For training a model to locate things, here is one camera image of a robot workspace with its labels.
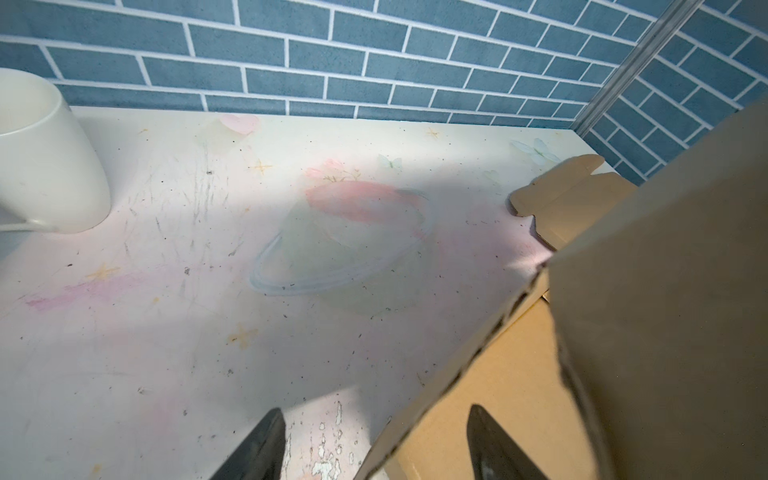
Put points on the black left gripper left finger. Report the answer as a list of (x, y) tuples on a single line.
[(260, 455)]

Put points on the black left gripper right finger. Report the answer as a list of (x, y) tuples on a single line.
[(494, 454)]

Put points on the brown cardboard box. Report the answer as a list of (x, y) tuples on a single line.
[(637, 351), (568, 199)]

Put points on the cream ceramic mug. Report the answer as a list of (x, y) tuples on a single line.
[(51, 177)]

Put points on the aluminium corner post right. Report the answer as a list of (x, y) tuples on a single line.
[(648, 46)]

